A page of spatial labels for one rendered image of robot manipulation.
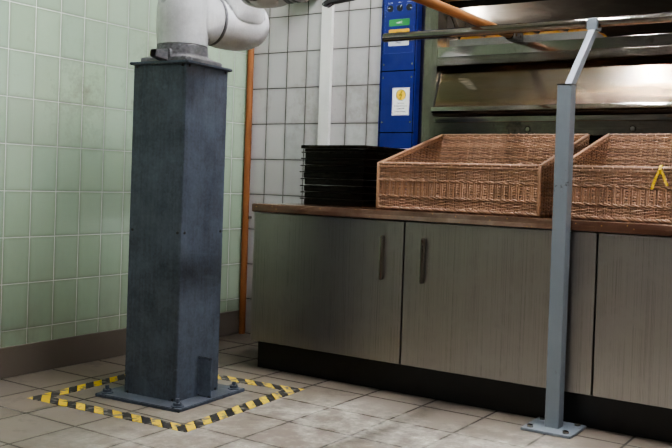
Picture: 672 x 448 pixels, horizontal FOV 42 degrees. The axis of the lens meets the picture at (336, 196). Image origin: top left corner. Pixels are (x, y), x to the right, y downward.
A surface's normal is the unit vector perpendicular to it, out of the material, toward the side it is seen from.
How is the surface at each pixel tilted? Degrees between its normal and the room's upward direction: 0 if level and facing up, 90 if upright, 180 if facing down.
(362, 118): 90
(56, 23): 90
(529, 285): 90
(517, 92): 70
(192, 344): 90
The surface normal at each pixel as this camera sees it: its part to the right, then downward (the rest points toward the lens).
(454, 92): -0.51, -0.35
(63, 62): 0.83, 0.04
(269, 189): -0.55, 0.00
